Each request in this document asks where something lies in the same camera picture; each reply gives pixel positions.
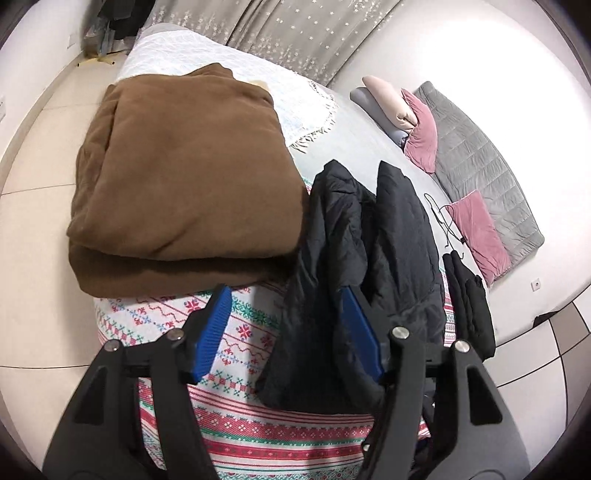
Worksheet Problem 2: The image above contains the black hanging garment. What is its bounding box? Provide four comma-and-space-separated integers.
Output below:
102, 0, 161, 41

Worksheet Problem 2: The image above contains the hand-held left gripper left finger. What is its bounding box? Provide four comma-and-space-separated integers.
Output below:
41, 284, 234, 480

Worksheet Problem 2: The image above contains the grey star-print curtain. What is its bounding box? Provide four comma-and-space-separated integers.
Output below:
147, 0, 403, 89

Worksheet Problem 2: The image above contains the grey quilted headboard cushion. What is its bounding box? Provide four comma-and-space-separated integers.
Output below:
412, 80, 546, 274

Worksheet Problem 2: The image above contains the small dark object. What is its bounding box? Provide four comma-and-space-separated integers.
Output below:
533, 311, 572, 327

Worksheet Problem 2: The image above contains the brown fleece garment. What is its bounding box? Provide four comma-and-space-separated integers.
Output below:
67, 63, 311, 299

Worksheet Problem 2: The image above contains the red green patterned blanket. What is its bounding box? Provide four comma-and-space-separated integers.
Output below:
92, 272, 456, 480

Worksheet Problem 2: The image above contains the black cable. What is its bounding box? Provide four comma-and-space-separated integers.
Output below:
423, 193, 468, 260

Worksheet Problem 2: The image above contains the bed with grey sheet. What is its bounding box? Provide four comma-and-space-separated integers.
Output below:
287, 87, 491, 288

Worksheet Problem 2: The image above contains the grey-blue pillow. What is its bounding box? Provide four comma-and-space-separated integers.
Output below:
349, 87, 413, 149

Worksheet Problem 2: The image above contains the dark quilted puffer jacket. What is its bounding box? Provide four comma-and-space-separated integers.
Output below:
255, 159, 447, 415

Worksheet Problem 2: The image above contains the beige pillow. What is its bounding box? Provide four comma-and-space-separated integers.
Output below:
361, 75, 422, 131

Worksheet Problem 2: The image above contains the pink velvet pillow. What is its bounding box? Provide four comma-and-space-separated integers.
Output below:
444, 189, 513, 289
400, 87, 439, 174

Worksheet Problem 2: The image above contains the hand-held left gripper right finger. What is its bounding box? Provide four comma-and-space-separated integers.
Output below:
339, 285, 532, 480

